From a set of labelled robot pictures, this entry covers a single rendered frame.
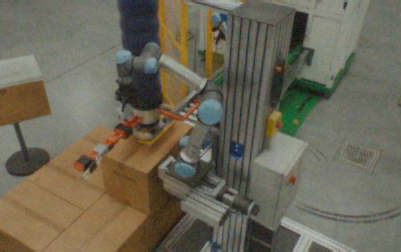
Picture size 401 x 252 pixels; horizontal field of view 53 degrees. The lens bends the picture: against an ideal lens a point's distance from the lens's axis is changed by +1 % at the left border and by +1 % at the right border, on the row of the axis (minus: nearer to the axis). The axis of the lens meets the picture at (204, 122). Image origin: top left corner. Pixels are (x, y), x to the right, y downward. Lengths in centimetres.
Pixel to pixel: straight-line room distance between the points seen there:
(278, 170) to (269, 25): 81
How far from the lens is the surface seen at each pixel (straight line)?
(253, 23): 194
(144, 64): 193
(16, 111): 377
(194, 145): 213
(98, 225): 291
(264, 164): 229
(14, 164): 434
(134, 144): 284
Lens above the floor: 276
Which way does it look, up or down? 37 degrees down
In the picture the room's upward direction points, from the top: 2 degrees clockwise
